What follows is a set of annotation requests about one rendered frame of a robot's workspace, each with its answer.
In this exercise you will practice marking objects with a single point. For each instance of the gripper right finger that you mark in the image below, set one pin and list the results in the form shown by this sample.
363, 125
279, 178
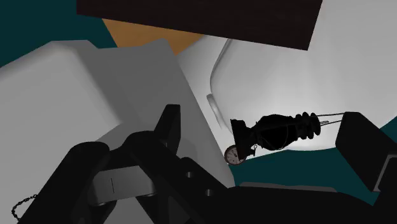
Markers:
363, 145

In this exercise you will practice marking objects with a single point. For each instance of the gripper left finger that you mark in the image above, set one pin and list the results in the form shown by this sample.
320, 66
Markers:
145, 173

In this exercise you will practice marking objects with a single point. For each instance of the round pocket watch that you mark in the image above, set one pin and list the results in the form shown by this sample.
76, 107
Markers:
232, 155

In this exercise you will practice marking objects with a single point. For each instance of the black lantern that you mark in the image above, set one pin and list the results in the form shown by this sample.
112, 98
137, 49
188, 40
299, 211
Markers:
273, 133

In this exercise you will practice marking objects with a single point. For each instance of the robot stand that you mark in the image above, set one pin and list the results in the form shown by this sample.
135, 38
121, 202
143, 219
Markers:
201, 18

